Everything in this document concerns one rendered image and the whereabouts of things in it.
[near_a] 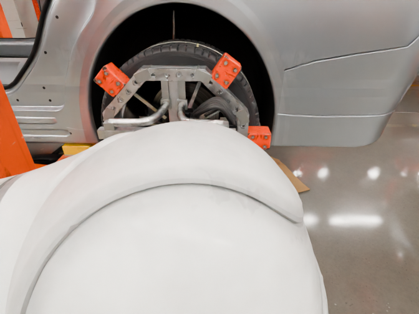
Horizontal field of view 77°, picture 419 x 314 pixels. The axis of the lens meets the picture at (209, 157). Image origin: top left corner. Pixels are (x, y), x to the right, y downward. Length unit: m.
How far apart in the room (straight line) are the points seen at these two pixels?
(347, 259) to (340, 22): 1.30
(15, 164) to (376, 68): 1.28
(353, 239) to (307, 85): 1.17
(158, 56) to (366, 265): 1.58
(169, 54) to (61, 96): 0.54
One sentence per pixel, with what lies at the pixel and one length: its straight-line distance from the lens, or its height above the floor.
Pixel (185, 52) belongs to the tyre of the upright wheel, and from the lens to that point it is 1.00.
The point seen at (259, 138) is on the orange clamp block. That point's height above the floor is 0.86.
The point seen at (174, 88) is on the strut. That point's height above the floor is 1.05.
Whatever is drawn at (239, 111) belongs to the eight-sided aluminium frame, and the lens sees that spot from 0.96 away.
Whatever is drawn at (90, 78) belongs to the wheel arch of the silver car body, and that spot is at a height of 1.05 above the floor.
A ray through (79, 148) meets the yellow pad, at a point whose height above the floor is 0.72.
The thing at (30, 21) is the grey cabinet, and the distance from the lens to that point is 5.78.
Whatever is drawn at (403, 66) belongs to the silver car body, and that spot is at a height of 1.10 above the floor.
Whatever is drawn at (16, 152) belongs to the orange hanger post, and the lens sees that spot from 0.95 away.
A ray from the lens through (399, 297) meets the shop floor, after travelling 1.82.
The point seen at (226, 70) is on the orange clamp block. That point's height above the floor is 1.12.
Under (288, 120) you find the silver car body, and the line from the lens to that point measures 1.18.
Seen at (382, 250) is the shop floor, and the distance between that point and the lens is 2.01.
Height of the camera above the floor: 1.31
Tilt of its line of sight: 31 degrees down
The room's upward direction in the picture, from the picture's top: straight up
